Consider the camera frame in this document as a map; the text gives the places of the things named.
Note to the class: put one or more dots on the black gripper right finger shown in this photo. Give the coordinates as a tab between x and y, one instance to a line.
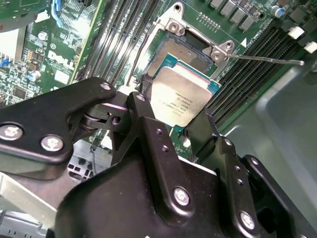
232	173

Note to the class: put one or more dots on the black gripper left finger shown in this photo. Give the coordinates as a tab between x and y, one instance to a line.
49	111

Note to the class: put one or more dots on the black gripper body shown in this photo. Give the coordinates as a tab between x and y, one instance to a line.
119	198

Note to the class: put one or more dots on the silver CPU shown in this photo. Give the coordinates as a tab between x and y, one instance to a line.
180	99

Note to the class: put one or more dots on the metal locking lever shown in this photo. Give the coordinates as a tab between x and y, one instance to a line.
133	65
265	59

